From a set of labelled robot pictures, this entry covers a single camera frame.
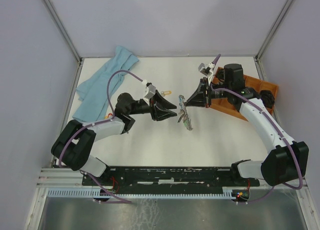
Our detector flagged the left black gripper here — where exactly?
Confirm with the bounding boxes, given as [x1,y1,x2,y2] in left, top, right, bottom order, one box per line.
[128,89,177,122]

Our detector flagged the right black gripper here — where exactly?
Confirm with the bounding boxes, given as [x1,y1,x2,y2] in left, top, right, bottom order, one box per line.
[185,77,231,108]

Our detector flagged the large keyring with blue handle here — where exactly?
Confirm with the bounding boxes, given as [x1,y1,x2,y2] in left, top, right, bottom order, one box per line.
[177,95,193,131]

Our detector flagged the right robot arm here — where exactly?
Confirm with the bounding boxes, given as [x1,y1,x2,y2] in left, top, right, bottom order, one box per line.
[186,61,309,190]

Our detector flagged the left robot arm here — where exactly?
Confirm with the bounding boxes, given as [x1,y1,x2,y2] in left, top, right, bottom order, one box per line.
[51,90,177,185]

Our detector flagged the yellow tagged key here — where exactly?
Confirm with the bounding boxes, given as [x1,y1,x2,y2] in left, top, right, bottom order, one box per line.
[161,90,172,96]

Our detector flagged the orange wooden compartment tray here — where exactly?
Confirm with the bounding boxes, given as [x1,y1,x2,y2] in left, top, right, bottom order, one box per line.
[211,66,279,122]

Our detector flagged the light blue cloth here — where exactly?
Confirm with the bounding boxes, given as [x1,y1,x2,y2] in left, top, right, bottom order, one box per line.
[72,46,139,122]

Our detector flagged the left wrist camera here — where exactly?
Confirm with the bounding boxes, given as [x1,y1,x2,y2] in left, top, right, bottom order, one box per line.
[141,79,157,100]

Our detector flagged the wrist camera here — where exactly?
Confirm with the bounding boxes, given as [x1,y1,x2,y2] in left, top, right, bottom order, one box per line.
[198,62,216,84]
[141,79,157,100]

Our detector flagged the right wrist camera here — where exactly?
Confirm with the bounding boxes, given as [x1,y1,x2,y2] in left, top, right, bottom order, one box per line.
[198,62,216,84]

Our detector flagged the black cable bundle in tray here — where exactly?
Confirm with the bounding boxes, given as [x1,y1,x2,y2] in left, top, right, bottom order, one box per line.
[259,89,275,108]

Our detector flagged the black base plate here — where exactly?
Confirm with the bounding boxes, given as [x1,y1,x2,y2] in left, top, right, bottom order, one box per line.
[95,166,260,188]

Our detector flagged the white slotted cable duct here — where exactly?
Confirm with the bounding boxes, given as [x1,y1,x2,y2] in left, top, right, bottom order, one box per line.
[46,186,238,198]

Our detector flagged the aluminium frame rail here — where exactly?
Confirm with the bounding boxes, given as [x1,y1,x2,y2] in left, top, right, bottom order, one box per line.
[36,168,83,188]

